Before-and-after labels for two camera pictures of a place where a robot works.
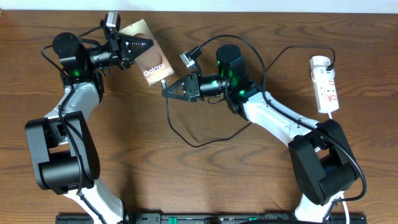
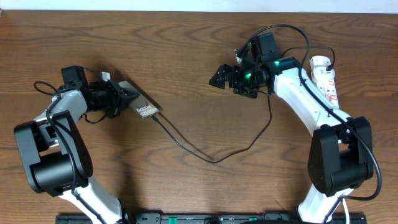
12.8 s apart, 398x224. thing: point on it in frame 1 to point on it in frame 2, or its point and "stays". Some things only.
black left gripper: x=121 y=56 to x=120 y=99
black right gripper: x=193 y=88 to x=235 y=71
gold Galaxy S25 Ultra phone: x=153 y=63 to x=142 y=106
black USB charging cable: x=249 y=123 to x=166 y=129
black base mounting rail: x=214 y=218 stays
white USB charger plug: x=319 y=61 stays
